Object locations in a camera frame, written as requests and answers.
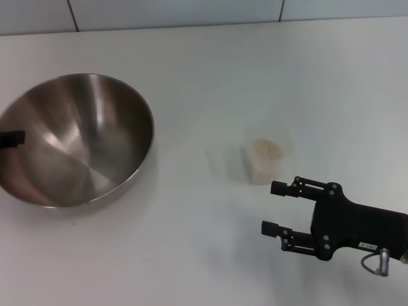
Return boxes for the clear plastic measuring cup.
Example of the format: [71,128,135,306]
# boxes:
[206,126,294,186]

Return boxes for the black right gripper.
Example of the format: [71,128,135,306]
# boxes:
[261,175,408,262]

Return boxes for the stainless steel mixing bowl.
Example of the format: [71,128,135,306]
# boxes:
[0,73,156,208]

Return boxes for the right gripper connector cable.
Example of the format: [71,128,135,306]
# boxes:
[361,247,391,275]

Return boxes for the white rice grains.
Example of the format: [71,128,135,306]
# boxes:
[244,137,286,185]

